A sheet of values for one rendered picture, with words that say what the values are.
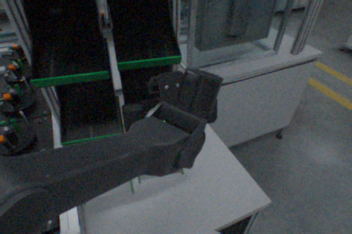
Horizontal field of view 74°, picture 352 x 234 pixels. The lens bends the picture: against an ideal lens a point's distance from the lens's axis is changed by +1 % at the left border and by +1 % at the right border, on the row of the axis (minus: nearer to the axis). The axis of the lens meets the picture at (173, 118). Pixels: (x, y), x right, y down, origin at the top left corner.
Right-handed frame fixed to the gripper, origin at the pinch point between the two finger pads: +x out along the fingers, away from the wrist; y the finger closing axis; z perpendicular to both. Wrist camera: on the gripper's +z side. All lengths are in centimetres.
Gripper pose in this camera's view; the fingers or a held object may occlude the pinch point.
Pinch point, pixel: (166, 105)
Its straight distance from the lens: 50.3
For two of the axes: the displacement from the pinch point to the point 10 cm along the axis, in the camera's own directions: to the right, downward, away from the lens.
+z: -0.7, -9.2, -3.8
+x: -2.3, -3.5, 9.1
